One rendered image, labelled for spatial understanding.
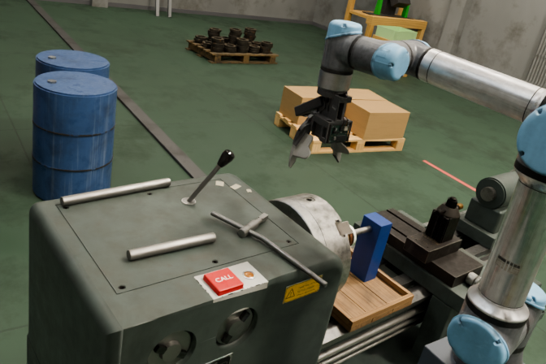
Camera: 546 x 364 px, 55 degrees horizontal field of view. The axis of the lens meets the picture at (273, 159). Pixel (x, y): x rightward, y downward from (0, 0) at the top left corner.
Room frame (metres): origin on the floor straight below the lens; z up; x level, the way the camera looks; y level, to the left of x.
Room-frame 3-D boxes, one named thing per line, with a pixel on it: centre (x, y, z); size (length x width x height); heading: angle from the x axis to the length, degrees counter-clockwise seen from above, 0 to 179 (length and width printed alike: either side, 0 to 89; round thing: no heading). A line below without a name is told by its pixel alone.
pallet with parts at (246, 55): (8.30, 0.97, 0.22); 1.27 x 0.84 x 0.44; 130
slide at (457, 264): (1.75, -0.60, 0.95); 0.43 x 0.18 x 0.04; 42
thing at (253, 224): (1.10, 0.01, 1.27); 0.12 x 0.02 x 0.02; 155
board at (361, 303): (1.51, -0.32, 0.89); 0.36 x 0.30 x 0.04; 42
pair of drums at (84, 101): (3.53, 1.48, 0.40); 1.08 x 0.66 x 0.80; 39
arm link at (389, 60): (1.15, -0.19, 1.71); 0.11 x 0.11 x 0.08; 51
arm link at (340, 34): (1.19, -0.10, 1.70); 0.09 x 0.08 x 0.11; 51
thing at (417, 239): (1.69, -0.63, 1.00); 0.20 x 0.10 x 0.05; 132
